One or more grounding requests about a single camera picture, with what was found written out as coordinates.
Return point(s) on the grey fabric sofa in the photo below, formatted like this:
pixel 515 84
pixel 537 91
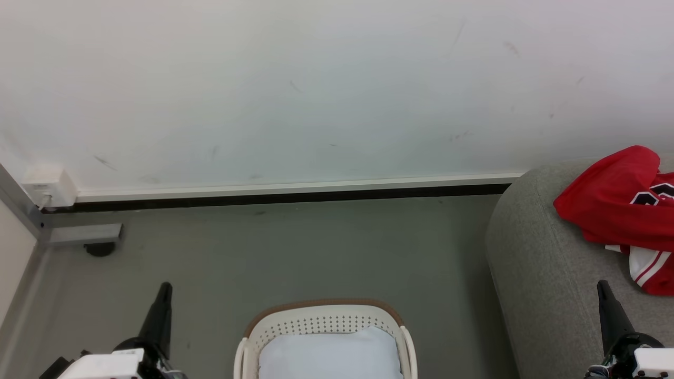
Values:
pixel 542 263

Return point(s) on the white wall socket box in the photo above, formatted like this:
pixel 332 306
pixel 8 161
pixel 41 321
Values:
pixel 50 187

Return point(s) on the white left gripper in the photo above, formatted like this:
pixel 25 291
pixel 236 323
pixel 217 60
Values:
pixel 100 367

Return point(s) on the grey metal partition frame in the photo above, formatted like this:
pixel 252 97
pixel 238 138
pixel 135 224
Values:
pixel 87 234

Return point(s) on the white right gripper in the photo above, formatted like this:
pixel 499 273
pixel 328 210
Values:
pixel 655 363

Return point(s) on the cream perforated laundry basket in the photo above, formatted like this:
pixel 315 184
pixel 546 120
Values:
pixel 321 318

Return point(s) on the white wall trim strip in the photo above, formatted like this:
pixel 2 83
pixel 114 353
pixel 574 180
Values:
pixel 263 188

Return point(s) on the pale blue folded clothing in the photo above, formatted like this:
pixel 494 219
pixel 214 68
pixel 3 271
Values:
pixel 331 355

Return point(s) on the beige partition panel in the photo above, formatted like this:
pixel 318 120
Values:
pixel 15 252

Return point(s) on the black partition foot caster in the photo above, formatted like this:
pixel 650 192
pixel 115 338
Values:
pixel 100 249

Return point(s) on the red white sports jersey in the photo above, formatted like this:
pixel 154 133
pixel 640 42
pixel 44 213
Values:
pixel 621 210

